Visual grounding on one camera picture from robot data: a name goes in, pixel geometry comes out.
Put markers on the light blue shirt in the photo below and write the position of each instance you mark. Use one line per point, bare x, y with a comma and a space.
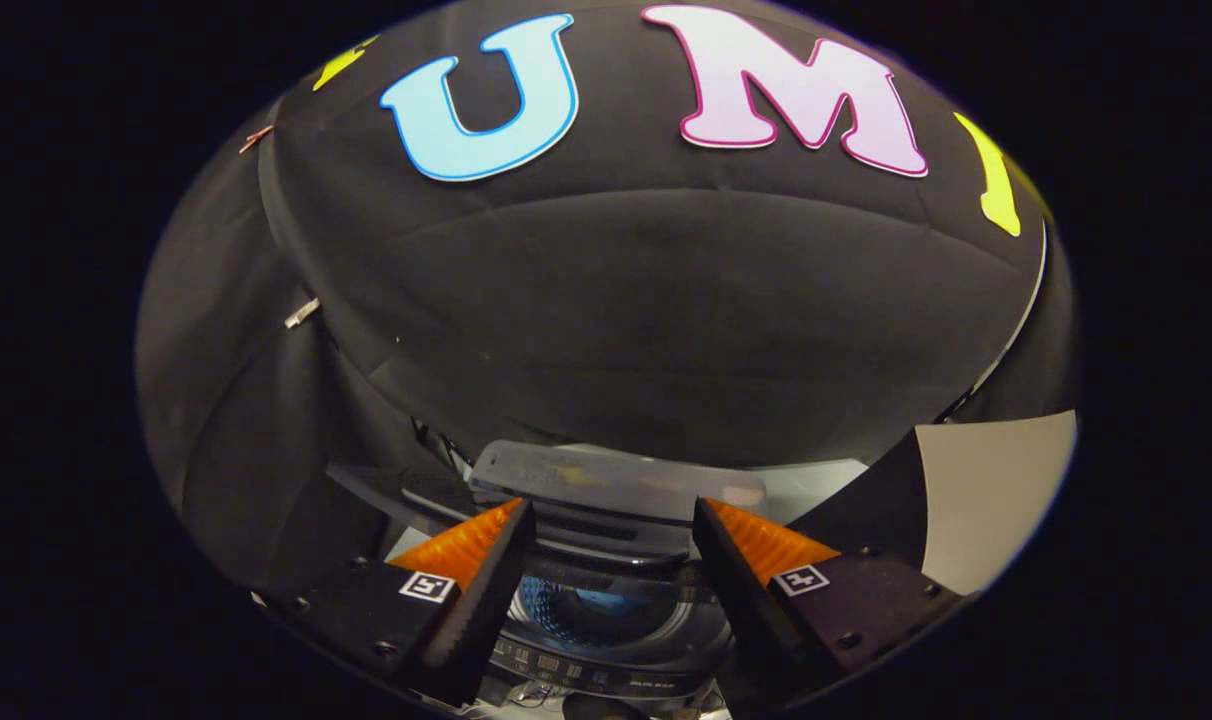
601, 600

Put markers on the gray washing machine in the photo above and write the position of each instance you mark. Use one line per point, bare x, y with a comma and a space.
606, 660

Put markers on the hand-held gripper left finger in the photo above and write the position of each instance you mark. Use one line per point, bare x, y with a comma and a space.
481, 610

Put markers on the small red clip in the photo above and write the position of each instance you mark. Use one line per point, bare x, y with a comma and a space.
256, 138

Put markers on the small metal clip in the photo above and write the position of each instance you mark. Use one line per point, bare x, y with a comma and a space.
301, 312

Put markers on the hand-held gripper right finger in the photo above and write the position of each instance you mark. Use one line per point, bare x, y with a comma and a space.
746, 620

